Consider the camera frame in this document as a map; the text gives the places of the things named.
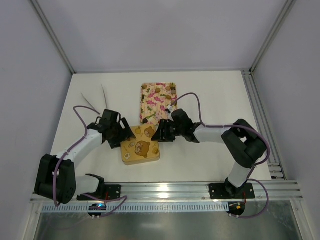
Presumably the left aluminium frame post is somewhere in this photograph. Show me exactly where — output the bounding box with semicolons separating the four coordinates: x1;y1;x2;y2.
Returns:
29;0;76;75

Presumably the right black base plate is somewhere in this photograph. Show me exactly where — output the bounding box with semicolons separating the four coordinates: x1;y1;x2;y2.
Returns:
208;183;256;200

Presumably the right aluminium frame post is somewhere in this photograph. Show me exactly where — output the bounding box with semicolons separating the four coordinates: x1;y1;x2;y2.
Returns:
241;0;297;76

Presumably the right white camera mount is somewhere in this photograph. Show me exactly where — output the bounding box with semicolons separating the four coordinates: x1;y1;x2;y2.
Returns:
165;105;174;115

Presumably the slotted cable duct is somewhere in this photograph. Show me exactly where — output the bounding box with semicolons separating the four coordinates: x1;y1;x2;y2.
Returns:
41;201;229;214

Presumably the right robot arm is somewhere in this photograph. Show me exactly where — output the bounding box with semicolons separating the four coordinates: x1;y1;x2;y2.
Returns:
151;109;268;200

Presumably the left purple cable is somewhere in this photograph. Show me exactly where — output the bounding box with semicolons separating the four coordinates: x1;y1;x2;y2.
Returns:
52;105;128;217

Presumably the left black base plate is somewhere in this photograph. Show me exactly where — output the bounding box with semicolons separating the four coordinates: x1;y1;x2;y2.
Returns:
103;184;122;201

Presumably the aluminium frame post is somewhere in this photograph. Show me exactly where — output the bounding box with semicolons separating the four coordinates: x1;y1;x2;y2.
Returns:
29;0;76;75
241;0;297;76

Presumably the silver tin lid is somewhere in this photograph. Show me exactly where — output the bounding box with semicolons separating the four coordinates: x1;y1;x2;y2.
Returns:
120;124;160;166

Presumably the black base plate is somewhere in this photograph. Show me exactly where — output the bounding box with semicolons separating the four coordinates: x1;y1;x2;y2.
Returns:
208;183;256;200
103;184;122;201

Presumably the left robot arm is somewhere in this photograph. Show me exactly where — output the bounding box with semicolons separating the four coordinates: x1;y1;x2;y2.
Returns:
34;109;135;207

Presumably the aluminium rail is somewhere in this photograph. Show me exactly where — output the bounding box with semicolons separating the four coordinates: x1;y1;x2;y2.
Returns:
31;181;305;203

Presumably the floral rectangular tray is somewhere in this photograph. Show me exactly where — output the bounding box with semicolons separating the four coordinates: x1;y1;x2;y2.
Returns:
139;82;178;125

